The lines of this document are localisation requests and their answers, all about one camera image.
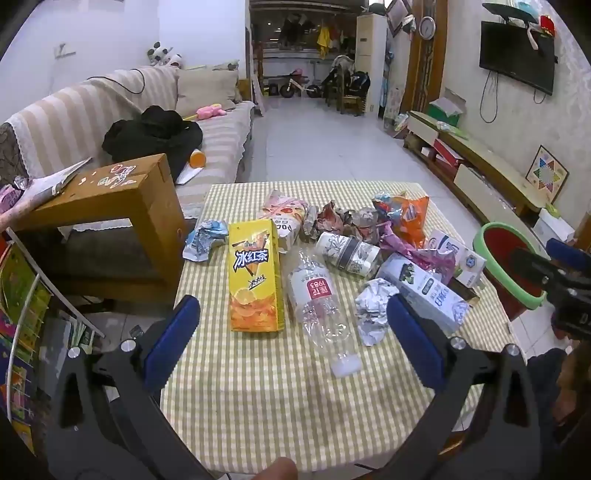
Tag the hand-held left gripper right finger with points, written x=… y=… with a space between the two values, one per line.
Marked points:
x=411 y=341

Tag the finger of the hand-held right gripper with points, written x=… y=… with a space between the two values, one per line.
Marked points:
x=561 y=249
x=535 y=270

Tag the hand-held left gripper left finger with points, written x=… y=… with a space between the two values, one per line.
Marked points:
x=173 y=341

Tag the red bin green rim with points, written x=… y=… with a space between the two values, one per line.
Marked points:
x=503 y=258

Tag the blue white snack wrapper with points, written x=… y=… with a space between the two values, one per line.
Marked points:
x=203 y=240

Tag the orange snack bag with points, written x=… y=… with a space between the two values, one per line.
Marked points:
x=411 y=217

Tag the person's right hand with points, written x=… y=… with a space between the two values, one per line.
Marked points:
x=575 y=383

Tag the person's left hand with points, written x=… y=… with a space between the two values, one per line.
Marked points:
x=280 y=470

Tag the white cardboard box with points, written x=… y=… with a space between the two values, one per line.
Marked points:
x=554 y=228

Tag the green tissue pack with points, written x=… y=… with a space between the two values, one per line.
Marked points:
x=552 y=211

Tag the crumpled silver foil wrapper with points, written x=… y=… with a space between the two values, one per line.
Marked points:
x=374 y=309

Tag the large blue white milk carton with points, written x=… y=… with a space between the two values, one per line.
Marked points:
x=425 y=290

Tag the small white milk carton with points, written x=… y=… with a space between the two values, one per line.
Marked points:
x=461 y=261

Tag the star checkers board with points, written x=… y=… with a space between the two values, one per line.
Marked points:
x=547 y=175

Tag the pink plastic wrapper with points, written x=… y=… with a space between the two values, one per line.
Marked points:
x=434 y=261

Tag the yellow tea carton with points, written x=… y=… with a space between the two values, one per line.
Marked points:
x=254 y=286

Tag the clear plastic bottle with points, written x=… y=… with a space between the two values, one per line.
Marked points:
x=314 y=295

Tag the wooden television cabinet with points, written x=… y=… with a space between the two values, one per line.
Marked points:
x=480 y=170

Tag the patterned paper cup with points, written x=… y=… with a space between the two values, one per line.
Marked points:
x=341 y=251

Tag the crumpled red white wrapper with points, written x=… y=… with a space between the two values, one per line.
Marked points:
x=330 y=219

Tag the red flat box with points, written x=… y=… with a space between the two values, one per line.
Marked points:
x=448 y=152

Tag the wooden side table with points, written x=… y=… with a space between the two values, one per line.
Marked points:
x=138 y=198

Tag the green leaflet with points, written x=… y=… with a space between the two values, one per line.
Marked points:
x=452 y=130

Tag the pink white food carton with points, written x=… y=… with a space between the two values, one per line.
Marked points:
x=284 y=217

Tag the white paper sheet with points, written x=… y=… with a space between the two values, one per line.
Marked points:
x=188 y=174

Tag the green box white lid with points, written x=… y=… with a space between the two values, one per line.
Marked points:
x=443 y=113

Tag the orange bottle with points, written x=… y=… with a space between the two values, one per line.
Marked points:
x=197 y=158

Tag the grey white magazine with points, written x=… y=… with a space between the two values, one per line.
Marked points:
x=51 y=184

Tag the black jacket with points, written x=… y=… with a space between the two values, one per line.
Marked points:
x=147 y=134

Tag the pink package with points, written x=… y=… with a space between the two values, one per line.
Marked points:
x=11 y=198

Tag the red ornament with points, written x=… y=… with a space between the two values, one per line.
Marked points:
x=547 y=25

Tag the pink plush toy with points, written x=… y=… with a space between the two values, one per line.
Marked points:
x=210 y=112

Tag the teal bowl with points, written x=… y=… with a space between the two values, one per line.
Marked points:
x=528 y=7

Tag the wooden chair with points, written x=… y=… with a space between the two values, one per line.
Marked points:
x=348 y=101

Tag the beige pillow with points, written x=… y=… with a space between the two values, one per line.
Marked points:
x=205 y=92

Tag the striped beige sofa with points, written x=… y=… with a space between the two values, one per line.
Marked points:
x=60 y=115

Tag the white balance bike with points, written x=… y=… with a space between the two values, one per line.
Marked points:
x=295 y=85

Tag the white standing air conditioner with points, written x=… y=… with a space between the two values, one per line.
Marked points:
x=369 y=41

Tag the framed picture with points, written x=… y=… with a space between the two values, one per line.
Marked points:
x=397 y=16

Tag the panda plush toy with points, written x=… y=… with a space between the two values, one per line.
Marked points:
x=164 y=55

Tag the yellow hanging garment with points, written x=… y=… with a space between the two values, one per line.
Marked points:
x=324 y=37

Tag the black wall television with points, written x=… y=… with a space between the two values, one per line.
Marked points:
x=517 y=57

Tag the black wall shelf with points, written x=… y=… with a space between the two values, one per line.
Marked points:
x=508 y=11

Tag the round wall clock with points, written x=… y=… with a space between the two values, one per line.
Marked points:
x=426 y=26

